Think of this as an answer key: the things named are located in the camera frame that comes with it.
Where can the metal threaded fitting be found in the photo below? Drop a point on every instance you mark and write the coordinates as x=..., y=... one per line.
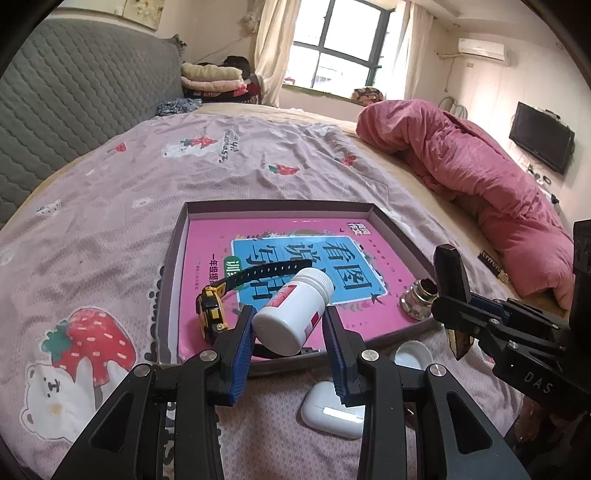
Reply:
x=415, y=302

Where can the yellow and black wristwatch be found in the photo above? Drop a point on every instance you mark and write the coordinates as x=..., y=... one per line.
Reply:
x=210, y=309

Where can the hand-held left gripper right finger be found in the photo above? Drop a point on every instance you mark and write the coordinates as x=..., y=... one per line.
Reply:
x=339, y=364

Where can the white round lid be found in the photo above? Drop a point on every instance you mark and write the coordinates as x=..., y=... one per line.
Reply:
x=411, y=357

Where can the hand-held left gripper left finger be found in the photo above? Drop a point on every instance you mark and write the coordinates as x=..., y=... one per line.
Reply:
x=240, y=360

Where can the pink and blue book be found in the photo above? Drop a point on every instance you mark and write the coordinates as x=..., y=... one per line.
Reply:
x=207, y=240

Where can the cream curtain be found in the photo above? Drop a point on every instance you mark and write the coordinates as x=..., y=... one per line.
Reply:
x=272, y=46
x=411, y=46

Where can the black box with gold foil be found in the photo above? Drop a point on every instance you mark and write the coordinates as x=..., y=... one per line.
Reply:
x=450, y=272

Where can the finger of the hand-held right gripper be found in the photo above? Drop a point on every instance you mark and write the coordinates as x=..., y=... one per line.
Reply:
x=489, y=307
x=461, y=314

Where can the strawberry print blanket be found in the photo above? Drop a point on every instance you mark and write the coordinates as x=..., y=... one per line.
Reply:
x=115, y=207

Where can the white air conditioner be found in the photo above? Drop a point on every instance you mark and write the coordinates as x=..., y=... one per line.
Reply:
x=482, y=50

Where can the grey shallow cardboard box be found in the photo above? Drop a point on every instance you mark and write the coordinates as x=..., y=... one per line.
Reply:
x=277, y=210

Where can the white pill bottle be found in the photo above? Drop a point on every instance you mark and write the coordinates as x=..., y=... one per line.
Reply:
x=286, y=318

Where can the white earbuds case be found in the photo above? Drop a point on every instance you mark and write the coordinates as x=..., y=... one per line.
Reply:
x=323, y=415

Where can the floral cushion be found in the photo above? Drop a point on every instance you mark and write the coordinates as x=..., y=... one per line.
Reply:
x=367, y=94

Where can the pink quilt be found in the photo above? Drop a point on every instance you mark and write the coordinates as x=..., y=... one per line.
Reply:
x=461, y=152

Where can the black and gold tag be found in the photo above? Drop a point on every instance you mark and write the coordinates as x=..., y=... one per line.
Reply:
x=491, y=264

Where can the window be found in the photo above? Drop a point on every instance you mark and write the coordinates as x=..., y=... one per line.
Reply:
x=341, y=69

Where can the black television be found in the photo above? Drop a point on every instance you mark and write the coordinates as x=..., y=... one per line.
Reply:
x=542, y=136

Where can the grey quilted headboard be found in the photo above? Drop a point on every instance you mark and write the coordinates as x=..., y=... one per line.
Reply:
x=69, y=92

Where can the white metal chair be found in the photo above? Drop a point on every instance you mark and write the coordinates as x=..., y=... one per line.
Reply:
x=455, y=108

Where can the stack of folded clothes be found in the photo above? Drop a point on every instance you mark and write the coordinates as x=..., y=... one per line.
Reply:
x=207, y=78

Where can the dark patterned cloth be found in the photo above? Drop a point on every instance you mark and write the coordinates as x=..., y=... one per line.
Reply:
x=178, y=107

